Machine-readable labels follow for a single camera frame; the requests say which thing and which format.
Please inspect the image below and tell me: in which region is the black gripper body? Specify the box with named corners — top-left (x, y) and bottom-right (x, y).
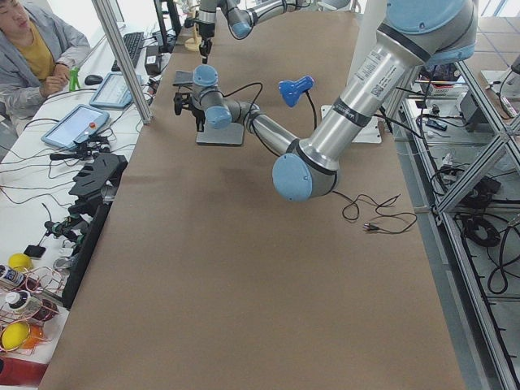
top-left (192, 107), bottom-right (206, 132)
top-left (198, 24), bottom-right (213, 64)

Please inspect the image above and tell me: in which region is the grey laptop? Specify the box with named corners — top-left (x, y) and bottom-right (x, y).
top-left (196, 123), bottom-right (244, 146)

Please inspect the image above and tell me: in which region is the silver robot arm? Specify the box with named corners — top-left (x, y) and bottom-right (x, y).
top-left (195, 0), bottom-right (310, 64)
top-left (191, 1), bottom-right (479, 202)

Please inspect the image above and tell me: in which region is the wooden mug tree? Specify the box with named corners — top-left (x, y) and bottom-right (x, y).
top-left (184, 24), bottom-right (202, 52)

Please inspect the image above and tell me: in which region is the small black box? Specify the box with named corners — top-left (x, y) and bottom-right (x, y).
top-left (145, 45), bottom-right (162, 76)

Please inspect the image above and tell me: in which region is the black keyboard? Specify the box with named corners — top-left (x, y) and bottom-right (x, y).
top-left (123, 32), bottom-right (145, 68)

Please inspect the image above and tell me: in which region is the blue desk lamp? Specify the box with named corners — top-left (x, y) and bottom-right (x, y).
top-left (278, 75), bottom-right (318, 129)

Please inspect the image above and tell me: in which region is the black computer mouse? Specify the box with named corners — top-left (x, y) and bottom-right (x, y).
top-left (84, 75), bottom-right (103, 86)

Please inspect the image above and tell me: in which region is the upper teach pendant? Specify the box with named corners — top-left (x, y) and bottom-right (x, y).
top-left (41, 105), bottom-right (110, 149)

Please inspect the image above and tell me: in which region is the seated person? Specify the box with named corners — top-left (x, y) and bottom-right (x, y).
top-left (1, 1), bottom-right (91, 121)

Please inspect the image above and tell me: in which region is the bottle rack with bottles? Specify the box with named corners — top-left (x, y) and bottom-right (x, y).
top-left (1, 265), bottom-right (68, 362)

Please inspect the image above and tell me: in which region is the braided camera cable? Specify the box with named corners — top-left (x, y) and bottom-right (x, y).
top-left (221, 82), bottom-right (264, 123)

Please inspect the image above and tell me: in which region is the aluminium frame post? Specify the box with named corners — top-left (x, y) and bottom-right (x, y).
top-left (92, 0), bottom-right (152, 124)

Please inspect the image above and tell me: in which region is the lamp power cord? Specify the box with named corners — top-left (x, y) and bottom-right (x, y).
top-left (331, 190), bottom-right (418, 236)

